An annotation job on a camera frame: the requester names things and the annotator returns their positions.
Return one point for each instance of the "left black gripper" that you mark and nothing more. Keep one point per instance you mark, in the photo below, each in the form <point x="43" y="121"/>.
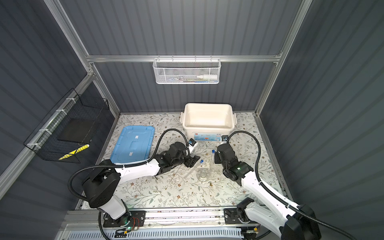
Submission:
<point x="192" y="161"/>

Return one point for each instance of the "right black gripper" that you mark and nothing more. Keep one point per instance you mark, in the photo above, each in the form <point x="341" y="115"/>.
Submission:
<point x="217" y="157"/>

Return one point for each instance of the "blue capped test tube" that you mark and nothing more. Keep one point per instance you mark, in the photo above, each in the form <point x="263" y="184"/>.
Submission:
<point x="213" y="157"/>
<point x="201" y="162"/>

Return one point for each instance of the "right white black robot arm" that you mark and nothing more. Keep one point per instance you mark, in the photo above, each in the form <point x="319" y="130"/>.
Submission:
<point x="283" y="217"/>

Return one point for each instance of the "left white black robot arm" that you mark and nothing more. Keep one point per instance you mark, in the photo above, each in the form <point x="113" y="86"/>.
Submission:
<point x="100" y="185"/>

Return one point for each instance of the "clear glass flask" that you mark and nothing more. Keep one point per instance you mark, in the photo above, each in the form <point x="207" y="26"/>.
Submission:
<point x="203" y="174"/>

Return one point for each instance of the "blue plastic lid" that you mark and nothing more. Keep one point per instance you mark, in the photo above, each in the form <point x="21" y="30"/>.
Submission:
<point x="133" y="145"/>

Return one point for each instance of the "white plastic storage bin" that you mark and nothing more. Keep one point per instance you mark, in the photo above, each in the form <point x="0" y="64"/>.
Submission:
<point x="208" y="122"/>

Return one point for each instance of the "white bottle in basket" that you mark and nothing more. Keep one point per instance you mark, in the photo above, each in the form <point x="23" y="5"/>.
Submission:
<point x="210" y="78"/>

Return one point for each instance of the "black pad in basket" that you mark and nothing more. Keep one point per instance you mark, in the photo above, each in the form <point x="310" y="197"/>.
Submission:
<point x="79" y="131"/>

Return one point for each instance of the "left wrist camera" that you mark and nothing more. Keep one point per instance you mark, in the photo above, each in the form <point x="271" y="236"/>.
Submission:
<point x="192" y="144"/>

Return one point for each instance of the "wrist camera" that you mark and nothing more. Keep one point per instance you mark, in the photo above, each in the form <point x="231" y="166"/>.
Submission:
<point x="192" y="144"/>
<point x="224" y="139"/>

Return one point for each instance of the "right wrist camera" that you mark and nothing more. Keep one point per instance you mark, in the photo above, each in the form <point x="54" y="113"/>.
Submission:
<point x="224" y="139"/>

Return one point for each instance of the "white wire mesh basket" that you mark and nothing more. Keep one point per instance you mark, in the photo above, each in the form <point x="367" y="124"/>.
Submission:
<point x="185" y="73"/>

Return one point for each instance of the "black wire basket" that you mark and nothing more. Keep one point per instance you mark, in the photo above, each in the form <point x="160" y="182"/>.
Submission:
<point x="44" y="139"/>

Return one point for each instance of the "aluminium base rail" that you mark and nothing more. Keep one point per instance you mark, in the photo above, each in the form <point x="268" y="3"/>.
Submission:
<point x="189" y="217"/>

